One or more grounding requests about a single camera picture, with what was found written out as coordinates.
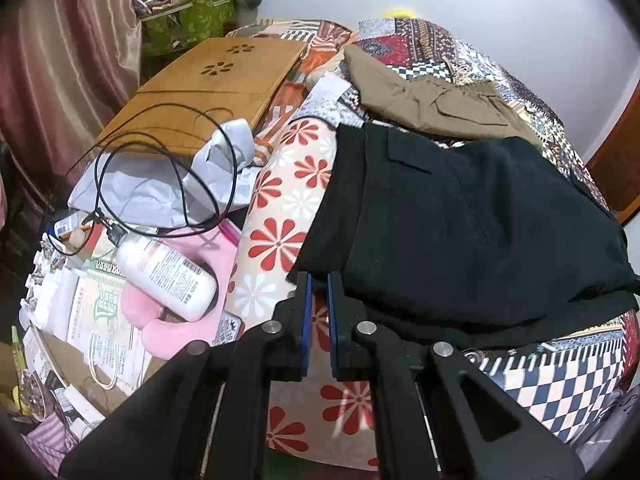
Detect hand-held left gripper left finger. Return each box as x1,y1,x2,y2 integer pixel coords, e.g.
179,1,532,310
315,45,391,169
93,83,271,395
59,271,316,480

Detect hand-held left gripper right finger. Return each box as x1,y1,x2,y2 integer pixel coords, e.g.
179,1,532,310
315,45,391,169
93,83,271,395
327,271,586,480

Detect black pants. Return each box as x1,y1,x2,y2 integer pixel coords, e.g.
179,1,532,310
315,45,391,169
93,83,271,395
286,122,640,351

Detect olive pants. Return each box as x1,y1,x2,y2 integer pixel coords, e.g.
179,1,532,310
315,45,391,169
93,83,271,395
342,44,543,148

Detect floral cushion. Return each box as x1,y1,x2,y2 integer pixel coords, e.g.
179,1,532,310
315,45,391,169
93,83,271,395
227,116,381,471

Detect white lotion bottle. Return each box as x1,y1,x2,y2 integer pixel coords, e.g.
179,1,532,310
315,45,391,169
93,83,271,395
114,232,218,322

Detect green printed paper bag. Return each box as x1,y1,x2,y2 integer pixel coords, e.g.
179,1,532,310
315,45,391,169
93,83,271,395
65,240,156,396

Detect patchwork blanket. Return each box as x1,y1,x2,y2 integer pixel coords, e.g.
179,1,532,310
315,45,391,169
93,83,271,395
227,16,640,443

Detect wooden lap board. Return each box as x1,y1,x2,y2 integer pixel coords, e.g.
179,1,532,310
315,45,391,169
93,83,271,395
95,37,308,161

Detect white tube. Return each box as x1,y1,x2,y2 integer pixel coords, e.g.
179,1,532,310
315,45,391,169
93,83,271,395
47,212,96,241

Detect pink striped cloth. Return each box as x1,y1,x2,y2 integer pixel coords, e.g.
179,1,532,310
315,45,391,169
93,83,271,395
22,415,81,476

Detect green patterned box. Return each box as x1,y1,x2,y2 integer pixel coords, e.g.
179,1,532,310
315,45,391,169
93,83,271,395
140,0,237,56

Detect wooden door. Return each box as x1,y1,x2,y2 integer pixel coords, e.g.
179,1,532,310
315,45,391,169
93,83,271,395
585,105,640,226

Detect pink curtain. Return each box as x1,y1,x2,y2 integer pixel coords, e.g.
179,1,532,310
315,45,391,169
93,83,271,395
0,0,143,231

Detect black cable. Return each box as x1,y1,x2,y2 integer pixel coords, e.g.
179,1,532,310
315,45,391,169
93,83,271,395
47,102,238,256

